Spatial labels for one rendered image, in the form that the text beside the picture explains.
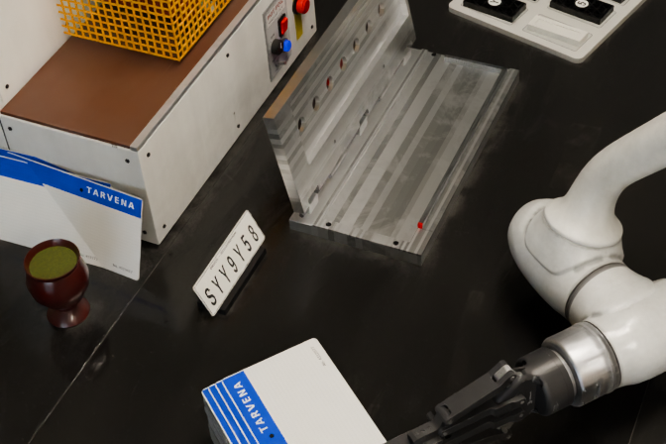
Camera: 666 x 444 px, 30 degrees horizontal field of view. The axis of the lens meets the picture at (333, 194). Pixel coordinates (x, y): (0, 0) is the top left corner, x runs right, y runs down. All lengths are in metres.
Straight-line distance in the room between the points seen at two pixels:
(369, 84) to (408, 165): 0.15
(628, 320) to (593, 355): 0.06
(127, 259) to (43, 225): 0.15
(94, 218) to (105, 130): 0.14
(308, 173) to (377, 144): 0.17
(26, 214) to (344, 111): 0.49
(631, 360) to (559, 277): 0.15
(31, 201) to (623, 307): 0.86
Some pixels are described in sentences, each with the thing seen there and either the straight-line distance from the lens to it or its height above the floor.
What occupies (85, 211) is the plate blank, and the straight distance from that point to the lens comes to 1.81.
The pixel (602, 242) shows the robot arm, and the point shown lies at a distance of 1.58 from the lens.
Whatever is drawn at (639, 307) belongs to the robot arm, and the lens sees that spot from 1.53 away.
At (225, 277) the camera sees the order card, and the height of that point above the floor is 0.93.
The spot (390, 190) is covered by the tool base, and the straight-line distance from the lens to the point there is 1.84.
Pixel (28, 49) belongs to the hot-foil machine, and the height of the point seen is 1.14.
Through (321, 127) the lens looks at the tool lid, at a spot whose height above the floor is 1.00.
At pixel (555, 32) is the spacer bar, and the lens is 2.14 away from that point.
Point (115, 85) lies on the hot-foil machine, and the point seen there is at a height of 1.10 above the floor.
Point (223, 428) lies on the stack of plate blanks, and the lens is 1.49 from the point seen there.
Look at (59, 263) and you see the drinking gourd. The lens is 1.71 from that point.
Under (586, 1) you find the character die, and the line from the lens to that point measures 2.21.
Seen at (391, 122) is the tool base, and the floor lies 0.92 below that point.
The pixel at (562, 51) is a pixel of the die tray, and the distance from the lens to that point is 2.12.
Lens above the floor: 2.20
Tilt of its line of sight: 44 degrees down
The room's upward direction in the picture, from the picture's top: 5 degrees counter-clockwise
